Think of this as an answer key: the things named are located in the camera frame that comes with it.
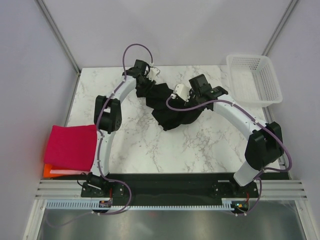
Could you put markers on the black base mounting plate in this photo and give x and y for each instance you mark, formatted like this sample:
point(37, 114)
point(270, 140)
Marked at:
point(156, 185)

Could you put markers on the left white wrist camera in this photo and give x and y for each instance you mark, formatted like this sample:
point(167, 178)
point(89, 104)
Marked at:
point(153, 73)

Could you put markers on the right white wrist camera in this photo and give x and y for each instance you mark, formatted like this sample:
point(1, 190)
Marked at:
point(182, 91)

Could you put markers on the folded light pink t shirt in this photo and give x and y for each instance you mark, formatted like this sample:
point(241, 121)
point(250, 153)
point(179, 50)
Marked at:
point(66, 172)

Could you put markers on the white plastic basket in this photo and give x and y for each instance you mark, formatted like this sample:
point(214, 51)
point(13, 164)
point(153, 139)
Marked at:
point(252, 80)

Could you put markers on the white slotted cable duct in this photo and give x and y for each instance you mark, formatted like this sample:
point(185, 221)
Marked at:
point(59, 204)

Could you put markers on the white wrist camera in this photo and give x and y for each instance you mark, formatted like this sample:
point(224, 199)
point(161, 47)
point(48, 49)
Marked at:
point(153, 73)
point(182, 91)

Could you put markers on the black t shirt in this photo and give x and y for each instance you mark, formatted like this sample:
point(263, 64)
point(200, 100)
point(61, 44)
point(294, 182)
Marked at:
point(155, 98)

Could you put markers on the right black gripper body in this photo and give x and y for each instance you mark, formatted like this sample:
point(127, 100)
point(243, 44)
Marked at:
point(193, 98)

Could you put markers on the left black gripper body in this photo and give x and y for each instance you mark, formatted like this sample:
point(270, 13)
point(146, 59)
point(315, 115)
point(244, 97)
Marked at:
point(147, 83)

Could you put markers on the folded orange t shirt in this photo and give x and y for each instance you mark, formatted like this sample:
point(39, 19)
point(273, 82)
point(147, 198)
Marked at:
point(48, 167)

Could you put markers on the aluminium frame rail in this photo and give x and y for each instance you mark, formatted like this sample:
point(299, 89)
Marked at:
point(271, 190)

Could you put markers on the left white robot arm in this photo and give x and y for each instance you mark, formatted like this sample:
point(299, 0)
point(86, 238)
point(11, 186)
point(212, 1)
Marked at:
point(108, 119)

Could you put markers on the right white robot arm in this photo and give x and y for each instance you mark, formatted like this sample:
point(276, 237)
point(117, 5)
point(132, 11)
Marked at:
point(263, 138)

